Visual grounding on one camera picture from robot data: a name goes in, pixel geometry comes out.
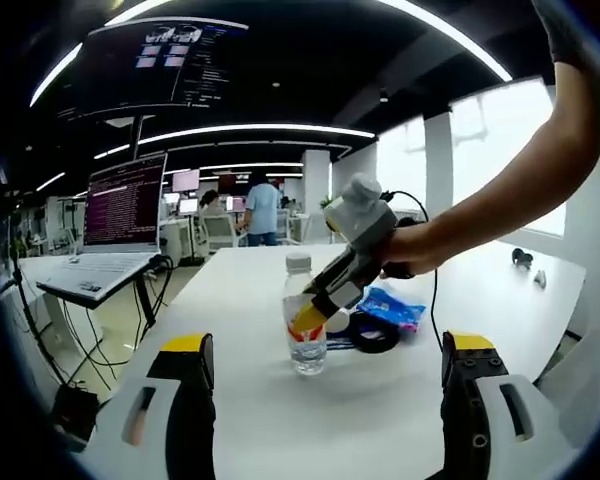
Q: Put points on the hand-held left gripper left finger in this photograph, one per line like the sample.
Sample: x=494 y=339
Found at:
x=190 y=410

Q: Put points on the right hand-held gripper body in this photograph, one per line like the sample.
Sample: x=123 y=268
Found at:
x=362 y=220

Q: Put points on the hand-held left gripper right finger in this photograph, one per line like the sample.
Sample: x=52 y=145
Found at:
x=467 y=415

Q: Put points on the blue tissue packet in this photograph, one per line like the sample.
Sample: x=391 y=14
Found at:
x=395 y=310

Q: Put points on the clear plastic water bottle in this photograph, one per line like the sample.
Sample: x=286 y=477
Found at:
x=305 y=355

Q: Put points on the person's right hand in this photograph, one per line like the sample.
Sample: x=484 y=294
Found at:
x=412 y=252

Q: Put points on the potted green plant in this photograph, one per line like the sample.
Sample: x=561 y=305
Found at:
x=327 y=202

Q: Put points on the white table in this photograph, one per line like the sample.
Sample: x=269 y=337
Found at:
x=260 y=400

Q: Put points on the white mesh office chair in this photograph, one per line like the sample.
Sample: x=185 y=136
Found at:
x=580 y=380

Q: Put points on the background office chair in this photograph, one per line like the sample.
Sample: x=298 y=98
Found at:
x=220 y=232

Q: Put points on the black laptop stand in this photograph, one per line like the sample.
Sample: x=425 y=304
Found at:
x=145 y=295

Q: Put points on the ceiling light strip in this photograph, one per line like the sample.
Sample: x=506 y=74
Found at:
x=445 y=37
x=255 y=130

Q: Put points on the small white object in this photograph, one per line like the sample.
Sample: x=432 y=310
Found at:
x=541 y=278

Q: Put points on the small black object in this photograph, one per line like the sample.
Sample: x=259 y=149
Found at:
x=522 y=257

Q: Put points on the pink desktop monitor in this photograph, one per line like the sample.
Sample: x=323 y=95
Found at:
x=186 y=180

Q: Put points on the black tripod stand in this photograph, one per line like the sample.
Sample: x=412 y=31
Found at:
x=27 y=310

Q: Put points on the white laptop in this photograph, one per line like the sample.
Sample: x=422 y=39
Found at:
x=122 y=210

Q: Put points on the large hanging monitor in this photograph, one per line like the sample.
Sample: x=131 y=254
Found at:
x=155 y=65

